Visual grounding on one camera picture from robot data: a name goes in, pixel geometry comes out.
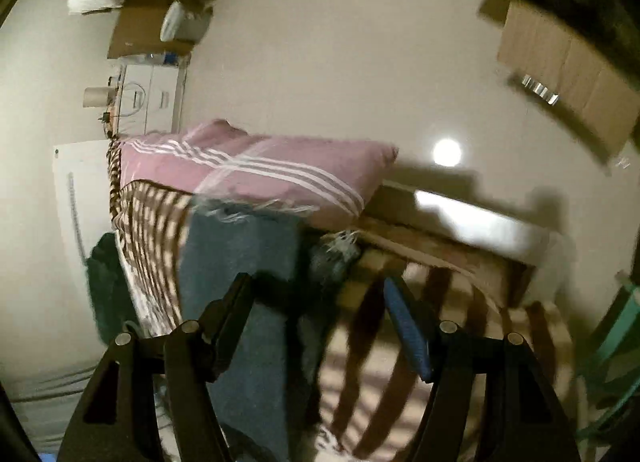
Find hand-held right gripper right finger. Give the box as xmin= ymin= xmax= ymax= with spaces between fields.
xmin=382 ymin=274 xmax=583 ymax=462

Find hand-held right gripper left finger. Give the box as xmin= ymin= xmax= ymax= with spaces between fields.
xmin=56 ymin=272 xmax=256 ymax=462

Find dark blue jeans pants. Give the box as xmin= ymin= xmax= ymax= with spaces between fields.
xmin=177 ymin=197 xmax=363 ymax=462

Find floral blanket with checked border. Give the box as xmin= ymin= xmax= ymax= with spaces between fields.
xmin=106 ymin=139 xmax=576 ymax=462

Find dark green clothes pile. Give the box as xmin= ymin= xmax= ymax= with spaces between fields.
xmin=87 ymin=232 xmax=136 ymax=348

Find pink striped pillow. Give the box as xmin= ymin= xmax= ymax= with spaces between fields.
xmin=119 ymin=118 xmax=399 ymax=232

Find white bedside desk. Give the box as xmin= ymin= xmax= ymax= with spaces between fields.
xmin=107 ymin=62 xmax=188 ymax=139

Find white cylinder lamp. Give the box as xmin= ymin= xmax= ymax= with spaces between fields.
xmin=83 ymin=86 xmax=117 ymax=109

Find shiny metal object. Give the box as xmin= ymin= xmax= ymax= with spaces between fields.
xmin=520 ymin=74 xmax=559 ymax=106

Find flat cardboard sheet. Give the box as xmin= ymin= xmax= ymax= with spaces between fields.
xmin=477 ymin=0 xmax=628 ymax=163

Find grey trash bin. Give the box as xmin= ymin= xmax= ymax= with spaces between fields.
xmin=160 ymin=1 xmax=213 ymax=43

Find open cardboard box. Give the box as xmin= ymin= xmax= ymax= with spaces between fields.
xmin=107 ymin=0 xmax=211 ymax=60

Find wooden bed frame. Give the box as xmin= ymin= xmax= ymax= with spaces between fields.
xmin=345 ymin=181 xmax=556 ymax=310

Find green metal frame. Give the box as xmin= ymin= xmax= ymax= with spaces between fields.
xmin=575 ymin=269 xmax=640 ymax=443

